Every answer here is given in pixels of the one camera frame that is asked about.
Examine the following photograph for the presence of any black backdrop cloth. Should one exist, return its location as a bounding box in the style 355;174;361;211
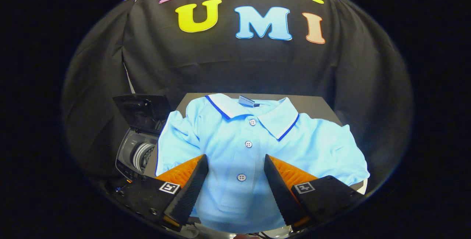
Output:
61;0;414;195

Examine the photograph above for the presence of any light blue polo shirt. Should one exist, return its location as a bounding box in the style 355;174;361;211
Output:
155;93;370;233

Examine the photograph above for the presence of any grey cabinet with dark top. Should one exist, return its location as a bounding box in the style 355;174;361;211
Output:
144;92;368;195

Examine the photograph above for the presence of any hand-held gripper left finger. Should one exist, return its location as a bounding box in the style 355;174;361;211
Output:
110;154;209;232

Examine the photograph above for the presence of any grey top-load washing machine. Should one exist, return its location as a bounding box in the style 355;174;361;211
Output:
115;127;160;180

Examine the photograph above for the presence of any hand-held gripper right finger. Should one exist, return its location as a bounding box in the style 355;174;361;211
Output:
263;154;365;232

